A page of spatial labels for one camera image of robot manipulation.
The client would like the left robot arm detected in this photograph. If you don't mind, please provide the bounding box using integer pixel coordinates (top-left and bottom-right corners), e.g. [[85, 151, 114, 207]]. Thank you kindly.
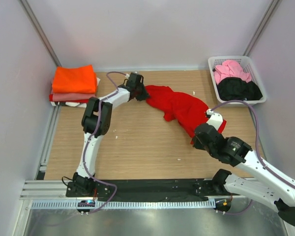
[[66, 72, 149, 197]]

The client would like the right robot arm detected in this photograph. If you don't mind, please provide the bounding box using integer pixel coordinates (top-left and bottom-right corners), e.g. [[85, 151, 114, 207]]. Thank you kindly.
[[195, 123, 295, 227]]

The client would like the folded orange t shirt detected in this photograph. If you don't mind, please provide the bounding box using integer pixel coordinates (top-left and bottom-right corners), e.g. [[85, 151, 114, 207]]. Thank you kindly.
[[52, 65, 97, 94]]

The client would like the black t shirt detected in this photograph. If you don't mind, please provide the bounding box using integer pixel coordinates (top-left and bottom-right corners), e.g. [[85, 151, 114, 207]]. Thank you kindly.
[[217, 77, 263, 101]]

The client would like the white plastic laundry basket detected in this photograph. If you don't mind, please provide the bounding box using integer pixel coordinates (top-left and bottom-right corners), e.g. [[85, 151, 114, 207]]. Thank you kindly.
[[208, 56, 266, 106]]

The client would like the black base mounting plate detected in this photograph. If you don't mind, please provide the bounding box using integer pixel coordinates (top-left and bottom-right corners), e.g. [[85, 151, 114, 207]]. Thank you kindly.
[[66, 177, 231, 202]]

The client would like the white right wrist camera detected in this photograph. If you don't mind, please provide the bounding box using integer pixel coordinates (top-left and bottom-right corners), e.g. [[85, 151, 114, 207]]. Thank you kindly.
[[206, 109, 223, 130]]

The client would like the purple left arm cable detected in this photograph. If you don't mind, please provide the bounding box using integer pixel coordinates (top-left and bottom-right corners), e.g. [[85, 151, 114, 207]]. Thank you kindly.
[[61, 71, 130, 226]]

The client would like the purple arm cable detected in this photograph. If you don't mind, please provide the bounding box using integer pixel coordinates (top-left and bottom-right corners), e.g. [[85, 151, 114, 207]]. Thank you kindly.
[[208, 99, 295, 216], [61, 71, 130, 226]]

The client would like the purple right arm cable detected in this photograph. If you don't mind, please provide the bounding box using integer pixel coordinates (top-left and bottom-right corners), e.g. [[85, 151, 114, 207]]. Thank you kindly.
[[208, 99, 295, 216]]

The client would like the aluminium rail frame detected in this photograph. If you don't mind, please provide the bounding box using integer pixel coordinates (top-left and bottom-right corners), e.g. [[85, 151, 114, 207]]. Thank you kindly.
[[19, 105, 72, 200]]

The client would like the slotted white cable duct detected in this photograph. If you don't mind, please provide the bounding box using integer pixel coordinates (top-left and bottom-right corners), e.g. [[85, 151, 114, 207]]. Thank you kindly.
[[31, 199, 216, 210]]

